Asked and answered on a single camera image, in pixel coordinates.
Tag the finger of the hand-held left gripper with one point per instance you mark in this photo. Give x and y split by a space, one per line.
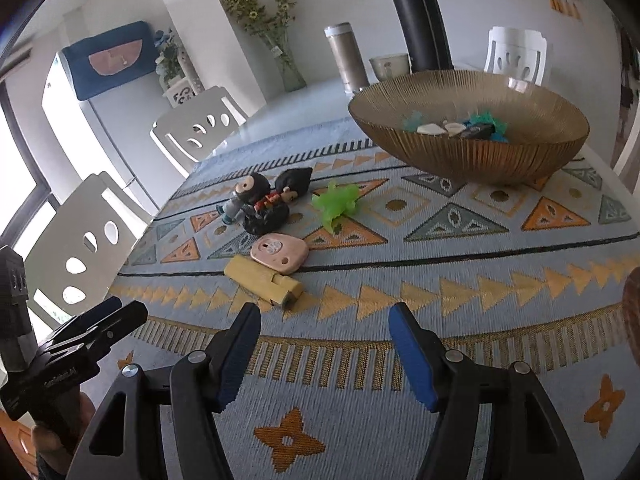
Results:
122 317
106 306

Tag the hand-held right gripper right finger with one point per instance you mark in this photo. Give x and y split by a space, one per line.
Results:
415 360

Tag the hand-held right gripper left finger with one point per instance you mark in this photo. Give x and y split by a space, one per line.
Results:
232 360

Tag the yellow wooden block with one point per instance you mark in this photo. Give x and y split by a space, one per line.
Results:
262 282

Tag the pink rounded tag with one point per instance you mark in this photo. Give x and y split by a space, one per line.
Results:
277 253

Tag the small black-haired figurine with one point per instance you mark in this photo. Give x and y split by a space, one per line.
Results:
245 195

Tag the green plastic toy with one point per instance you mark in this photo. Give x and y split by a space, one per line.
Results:
337 201

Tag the black figurine with red detail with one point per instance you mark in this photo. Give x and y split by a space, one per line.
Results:
282 185

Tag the amber ribbed glass bowl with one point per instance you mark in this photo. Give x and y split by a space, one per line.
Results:
475 160

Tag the black box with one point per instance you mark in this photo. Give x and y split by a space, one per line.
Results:
477 133

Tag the person's left hand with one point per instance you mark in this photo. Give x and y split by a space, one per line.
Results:
50 449

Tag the white dining chair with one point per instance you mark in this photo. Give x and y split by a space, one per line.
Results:
175 125
515 42
631 156
65 240

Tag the patterned woven table mat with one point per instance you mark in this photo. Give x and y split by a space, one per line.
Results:
400 270

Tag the white refrigerator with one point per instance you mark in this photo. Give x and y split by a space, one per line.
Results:
100 135

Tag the white carved shelf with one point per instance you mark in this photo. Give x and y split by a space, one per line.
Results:
181 87

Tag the blue cloth refrigerator cover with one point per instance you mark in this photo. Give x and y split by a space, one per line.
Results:
110 60

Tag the blue artificial flowers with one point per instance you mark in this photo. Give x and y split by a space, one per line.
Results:
167 55

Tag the glass vase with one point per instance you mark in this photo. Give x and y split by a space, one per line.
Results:
290 70

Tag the steel tumbler with white lid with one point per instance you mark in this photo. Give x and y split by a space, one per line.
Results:
347 60

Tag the yellow flower bouquet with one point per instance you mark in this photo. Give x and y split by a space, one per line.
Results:
255 10

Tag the large black thermos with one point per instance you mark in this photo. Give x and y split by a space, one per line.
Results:
420 20

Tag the yellow tassel ornaments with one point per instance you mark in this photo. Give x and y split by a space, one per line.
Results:
565 5

